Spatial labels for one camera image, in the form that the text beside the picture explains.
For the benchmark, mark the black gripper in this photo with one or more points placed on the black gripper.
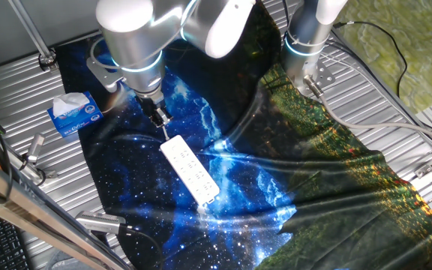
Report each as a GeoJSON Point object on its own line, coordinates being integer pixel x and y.
{"type": "Point", "coordinates": [149, 107]}

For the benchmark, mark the white power strip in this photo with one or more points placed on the white power strip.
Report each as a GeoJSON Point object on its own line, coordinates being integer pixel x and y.
{"type": "Point", "coordinates": [189, 170]}

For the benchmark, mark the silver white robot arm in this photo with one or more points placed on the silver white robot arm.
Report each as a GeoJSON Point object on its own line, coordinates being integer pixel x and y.
{"type": "Point", "coordinates": [141, 33]}

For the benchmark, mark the blue tissue box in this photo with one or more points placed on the blue tissue box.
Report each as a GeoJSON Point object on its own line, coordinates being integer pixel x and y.
{"type": "Point", "coordinates": [75, 118]}

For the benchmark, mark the galaxy and forest print cloth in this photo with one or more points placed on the galaxy and forest print cloth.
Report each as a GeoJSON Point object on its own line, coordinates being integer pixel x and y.
{"type": "Point", "coordinates": [186, 225]}

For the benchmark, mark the black round pole base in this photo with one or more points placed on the black round pole base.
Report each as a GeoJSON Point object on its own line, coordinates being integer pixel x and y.
{"type": "Point", "coordinates": [47, 60]}

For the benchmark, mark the silver metal pole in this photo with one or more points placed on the silver metal pole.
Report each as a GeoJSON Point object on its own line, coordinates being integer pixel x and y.
{"type": "Point", "coordinates": [28, 26]}

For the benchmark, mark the green mottled mat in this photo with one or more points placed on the green mottled mat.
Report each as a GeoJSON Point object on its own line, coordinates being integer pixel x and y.
{"type": "Point", "coordinates": [418, 56]}

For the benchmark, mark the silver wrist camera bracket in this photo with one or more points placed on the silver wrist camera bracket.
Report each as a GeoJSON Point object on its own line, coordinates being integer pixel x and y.
{"type": "Point", "coordinates": [103, 75]}

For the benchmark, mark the long silver camera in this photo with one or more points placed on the long silver camera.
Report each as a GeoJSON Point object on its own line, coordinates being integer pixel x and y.
{"type": "Point", "coordinates": [99, 222]}

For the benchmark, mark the small silver camera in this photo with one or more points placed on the small silver camera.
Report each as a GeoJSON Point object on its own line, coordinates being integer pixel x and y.
{"type": "Point", "coordinates": [36, 148]}

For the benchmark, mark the silver metal frame bar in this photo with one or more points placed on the silver metal frame bar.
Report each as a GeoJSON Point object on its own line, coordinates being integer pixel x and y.
{"type": "Point", "coordinates": [32, 213]}

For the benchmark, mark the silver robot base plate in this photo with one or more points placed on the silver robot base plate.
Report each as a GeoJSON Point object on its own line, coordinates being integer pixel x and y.
{"type": "Point", "coordinates": [323, 77]}

